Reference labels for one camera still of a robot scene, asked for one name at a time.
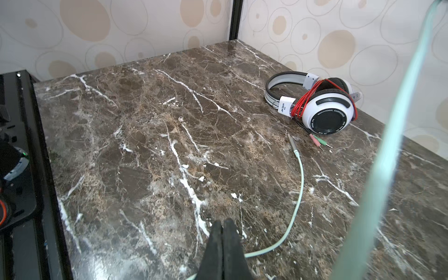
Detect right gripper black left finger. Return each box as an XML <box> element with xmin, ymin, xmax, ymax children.
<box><xmin>195</xmin><ymin>220</ymin><xmax>224</xmax><ymax>280</ymax></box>

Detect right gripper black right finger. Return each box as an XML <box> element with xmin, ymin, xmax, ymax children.
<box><xmin>222</xmin><ymin>218</ymin><xmax>253</xmax><ymax>280</ymax></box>

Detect pale green headphone cable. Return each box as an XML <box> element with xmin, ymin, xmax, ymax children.
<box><xmin>185</xmin><ymin>0</ymin><xmax>443</xmax><ymax>280</ymax></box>

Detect red headphone cable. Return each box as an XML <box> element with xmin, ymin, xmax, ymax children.
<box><xmin>290</xmin><ymin>78</ymin><xmax>359</xmax><ymax>151</ymax></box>

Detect white black headphones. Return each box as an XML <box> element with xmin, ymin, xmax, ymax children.
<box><xmin>264</xmin><ymin>71</ymin><xmax>363</xmax><ymax>135</ymax></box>

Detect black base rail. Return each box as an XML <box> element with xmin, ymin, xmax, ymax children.
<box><xmin>1</xmin><ymin>70</ymin><xmax>73</xmax><ymax>280</ymax></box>

